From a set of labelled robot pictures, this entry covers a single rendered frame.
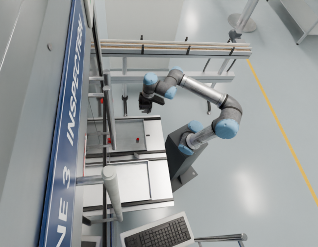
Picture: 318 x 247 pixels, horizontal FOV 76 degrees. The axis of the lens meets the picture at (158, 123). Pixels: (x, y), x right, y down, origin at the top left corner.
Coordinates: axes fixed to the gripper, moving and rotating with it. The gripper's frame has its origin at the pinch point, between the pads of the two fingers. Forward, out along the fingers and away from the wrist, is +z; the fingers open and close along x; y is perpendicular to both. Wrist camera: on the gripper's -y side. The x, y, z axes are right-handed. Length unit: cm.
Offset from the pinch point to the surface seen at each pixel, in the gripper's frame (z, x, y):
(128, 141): 21.4, 11.1, 14.1
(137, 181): 21.4, 41.3, 9.6
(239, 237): -37, 80, -21
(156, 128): 21.6, 1.0, -8.3
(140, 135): 21.4, 6.4, 4.6
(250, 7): 72, -273, -228
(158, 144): 21.6, 15.3, -7.6
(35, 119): -98, 65, 28
